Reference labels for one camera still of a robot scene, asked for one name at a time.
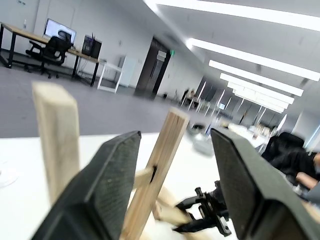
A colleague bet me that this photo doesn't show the wooden leg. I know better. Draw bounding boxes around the wooden leg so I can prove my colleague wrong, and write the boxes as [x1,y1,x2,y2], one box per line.
[119,106,190,240]
[31,81,81,204]

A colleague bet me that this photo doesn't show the wooden cross bar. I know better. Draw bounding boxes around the wooden cross bar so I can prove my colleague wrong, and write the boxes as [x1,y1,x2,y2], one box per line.
[134,167,155,189]

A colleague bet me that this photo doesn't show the person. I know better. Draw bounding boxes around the person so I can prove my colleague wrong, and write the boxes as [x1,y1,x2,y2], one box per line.
[270,149,320,191]

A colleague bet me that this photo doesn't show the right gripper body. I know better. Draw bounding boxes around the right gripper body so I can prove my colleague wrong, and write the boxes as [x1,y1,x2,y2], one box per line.
[194,179,233,237]

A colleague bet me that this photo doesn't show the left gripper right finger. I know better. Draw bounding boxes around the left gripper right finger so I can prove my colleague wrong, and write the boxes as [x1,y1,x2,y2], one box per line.
[210,128,320,240]

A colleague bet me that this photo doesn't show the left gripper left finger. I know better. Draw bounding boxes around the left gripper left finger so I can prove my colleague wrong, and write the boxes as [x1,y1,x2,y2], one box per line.
[31,130,142,240]

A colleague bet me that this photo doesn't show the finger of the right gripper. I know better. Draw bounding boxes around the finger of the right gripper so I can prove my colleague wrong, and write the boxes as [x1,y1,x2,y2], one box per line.
[174,194,204,212]
[171,216,222,234]

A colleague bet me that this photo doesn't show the black computer tower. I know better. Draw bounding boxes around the black computer tower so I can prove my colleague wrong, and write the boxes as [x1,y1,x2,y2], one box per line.
[81,34,103,58]

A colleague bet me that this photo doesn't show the computer monitor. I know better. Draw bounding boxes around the computer monitor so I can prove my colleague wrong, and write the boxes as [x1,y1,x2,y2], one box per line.
[44,18,77,45]

